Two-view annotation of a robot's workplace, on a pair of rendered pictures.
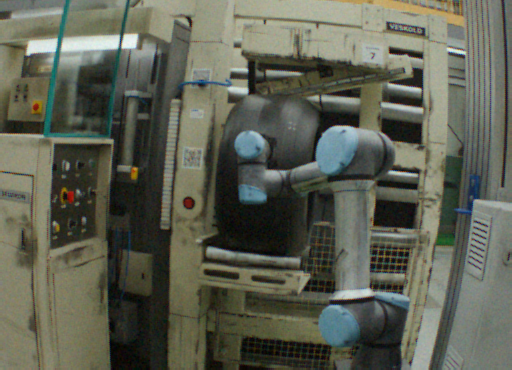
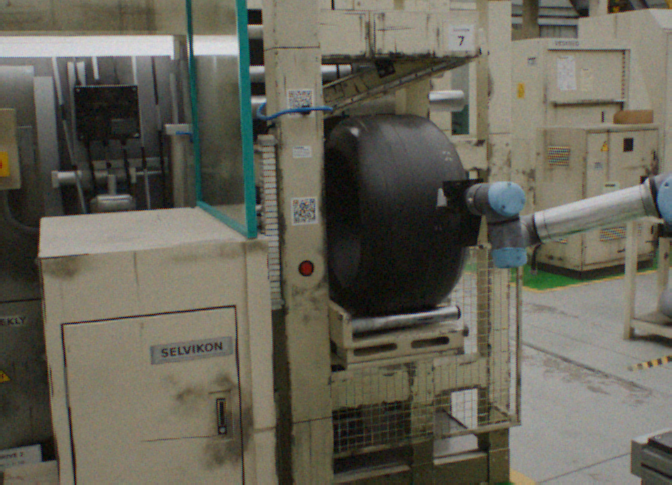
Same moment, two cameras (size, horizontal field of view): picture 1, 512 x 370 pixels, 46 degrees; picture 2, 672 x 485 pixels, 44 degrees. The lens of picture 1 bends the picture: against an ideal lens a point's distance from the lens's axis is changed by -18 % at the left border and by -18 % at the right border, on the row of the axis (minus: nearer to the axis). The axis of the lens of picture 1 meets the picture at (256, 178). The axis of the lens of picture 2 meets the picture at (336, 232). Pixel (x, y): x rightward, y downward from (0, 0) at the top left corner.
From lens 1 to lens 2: 1.38 m
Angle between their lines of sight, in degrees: 30
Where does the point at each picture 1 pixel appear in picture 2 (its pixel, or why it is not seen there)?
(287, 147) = not seen: hidden behind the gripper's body
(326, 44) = (405, 32)
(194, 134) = (303, 180)
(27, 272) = (233, 470)
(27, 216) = (229, 375)
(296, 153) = not seen: hidden behind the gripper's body
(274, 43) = (341, 38)
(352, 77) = (418, 71)
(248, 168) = (511, 227)
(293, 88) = (349, 96)
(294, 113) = (439, 139)
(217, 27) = (311, 24)
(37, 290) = not seen: outside the picture
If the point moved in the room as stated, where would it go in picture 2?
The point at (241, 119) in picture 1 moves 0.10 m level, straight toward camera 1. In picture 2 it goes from (388, 156) to (410, 158)
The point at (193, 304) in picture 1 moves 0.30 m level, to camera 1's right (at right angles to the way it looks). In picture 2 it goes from (324, 399) to (411, 379)
